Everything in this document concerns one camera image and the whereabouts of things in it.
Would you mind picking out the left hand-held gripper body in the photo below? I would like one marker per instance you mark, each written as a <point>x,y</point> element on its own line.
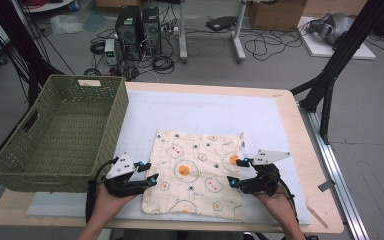
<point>121,166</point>

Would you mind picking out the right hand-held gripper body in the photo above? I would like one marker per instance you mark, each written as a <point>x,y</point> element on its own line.
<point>270,156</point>

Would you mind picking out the cream printed cloth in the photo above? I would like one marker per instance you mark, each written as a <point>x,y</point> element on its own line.
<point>193,156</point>

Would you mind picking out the green woven basket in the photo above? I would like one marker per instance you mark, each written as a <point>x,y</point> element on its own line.
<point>66,120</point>

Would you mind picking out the person's left hand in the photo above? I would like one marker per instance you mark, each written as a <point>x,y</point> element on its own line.
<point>108,205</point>

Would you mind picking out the person's right hand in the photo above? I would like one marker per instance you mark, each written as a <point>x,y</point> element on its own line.
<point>278,206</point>

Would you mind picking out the grey tape piece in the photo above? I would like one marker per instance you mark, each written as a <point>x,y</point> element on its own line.
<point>326,185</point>

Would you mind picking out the white grid mat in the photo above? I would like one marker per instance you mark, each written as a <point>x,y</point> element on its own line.
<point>196,110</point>

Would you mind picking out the thin wooden stick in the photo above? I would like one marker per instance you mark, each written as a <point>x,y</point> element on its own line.
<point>317,216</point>

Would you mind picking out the small white power supply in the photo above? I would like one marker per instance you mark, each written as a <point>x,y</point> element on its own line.
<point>110,51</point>

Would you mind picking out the white floor board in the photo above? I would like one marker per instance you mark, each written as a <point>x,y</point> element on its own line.
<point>320,48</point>

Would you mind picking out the black computer tower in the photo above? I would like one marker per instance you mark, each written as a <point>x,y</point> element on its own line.
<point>128,30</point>
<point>151,30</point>

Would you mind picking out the flat black box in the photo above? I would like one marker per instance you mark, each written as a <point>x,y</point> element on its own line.
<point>221,23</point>

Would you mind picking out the brown cardboard box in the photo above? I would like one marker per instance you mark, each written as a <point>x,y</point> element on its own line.
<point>276,15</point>

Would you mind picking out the grey headset device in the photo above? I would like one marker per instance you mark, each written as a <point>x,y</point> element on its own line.
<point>333,26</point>

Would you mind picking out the teal floor sheet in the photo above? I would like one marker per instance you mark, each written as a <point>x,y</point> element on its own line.
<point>95,21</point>

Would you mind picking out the clear plastic bag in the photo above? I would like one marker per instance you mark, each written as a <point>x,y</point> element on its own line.
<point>66,24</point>

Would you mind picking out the black metal frame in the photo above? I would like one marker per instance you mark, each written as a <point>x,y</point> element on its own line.
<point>20,40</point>
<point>340,56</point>

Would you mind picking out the white desk frame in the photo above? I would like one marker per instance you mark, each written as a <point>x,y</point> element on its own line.
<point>182,33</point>

